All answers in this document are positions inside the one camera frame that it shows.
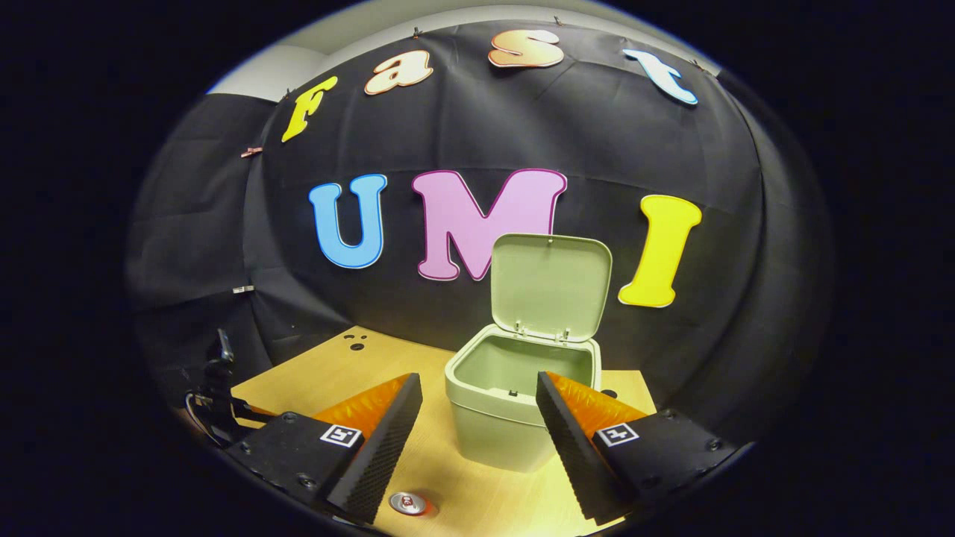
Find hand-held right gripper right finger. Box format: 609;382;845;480
536;371;756;527

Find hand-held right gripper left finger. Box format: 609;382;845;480
221;373;423;525

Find red pop can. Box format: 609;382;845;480
388;491;430;517

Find green desktop garbage bin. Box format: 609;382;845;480
445;233;613;473

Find wooden desktop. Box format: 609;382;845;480
230;325;657;537

